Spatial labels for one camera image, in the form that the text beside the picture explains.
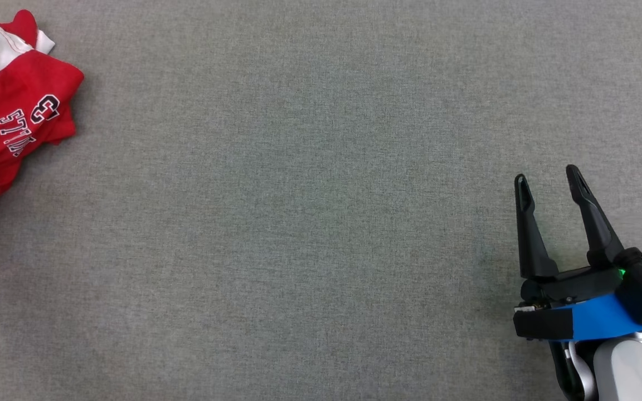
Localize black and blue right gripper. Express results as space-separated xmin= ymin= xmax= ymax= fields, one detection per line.
xmin=513 ymin=164 xmax=642 ymax=341

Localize red white printed t-shirt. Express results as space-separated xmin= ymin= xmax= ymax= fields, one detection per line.
xmin=0 ymin=9 xmax=85 ymax=246

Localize grey fabric upholstered bench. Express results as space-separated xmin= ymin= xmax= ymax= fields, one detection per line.
xmin=0 ymin=0 xmax=642 ymax=401

